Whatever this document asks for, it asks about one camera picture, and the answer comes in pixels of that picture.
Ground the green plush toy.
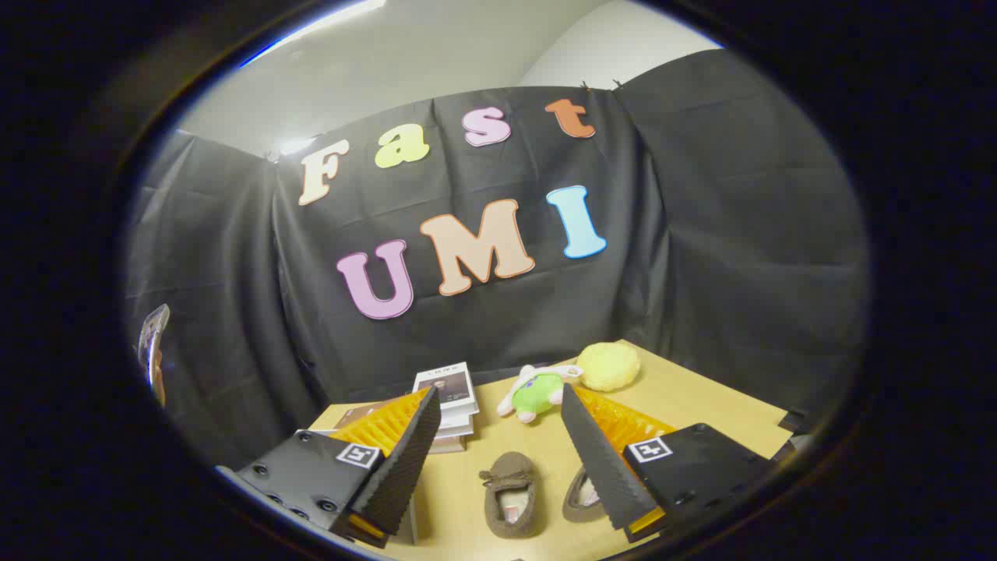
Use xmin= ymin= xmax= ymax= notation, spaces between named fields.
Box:
xmin=497 ymin=363 xmax=584 ymax=425

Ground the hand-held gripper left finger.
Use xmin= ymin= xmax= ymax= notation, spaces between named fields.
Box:
xmin=235 ymin=386 xmax=443 ymax=549

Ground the yellow plush ball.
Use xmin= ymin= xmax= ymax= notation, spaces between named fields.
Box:
xmin=576 ymin=341 xmax=643 ymax=393

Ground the silver-edged printed object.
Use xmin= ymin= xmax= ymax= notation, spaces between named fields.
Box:
xmin=137 ymin=303 xmax=171 ymax=408

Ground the white storage box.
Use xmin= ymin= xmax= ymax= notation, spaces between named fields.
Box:
xmin=312 ymin=361 xmax=481 ymax=454

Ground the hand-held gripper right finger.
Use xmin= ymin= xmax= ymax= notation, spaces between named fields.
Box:
xmin=561 ymin=383 xmax=778 ymax=545

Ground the black backdrop cloth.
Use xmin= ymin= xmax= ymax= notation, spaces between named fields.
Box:
xmin=125 ymin=48 xmax=870 ymax=468

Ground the brown slipper shoe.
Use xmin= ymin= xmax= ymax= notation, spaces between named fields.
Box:
xmin=562 ymin=465 xmax=605 ymax=524
xmin=478 ymin=450 xmax=541 ymax=539

